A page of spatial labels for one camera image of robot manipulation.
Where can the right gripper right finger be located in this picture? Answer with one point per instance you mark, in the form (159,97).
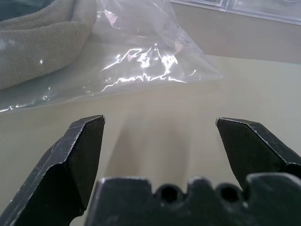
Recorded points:
(254,148)

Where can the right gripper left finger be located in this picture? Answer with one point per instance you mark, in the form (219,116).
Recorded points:
(61,169)

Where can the beige cap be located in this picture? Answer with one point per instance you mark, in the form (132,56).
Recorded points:
(35,47)

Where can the large clear plastic bag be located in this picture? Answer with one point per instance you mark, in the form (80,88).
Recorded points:
(145,47)

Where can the clear acrylic drawer organizer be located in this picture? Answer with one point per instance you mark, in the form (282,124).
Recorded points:
(258,7)

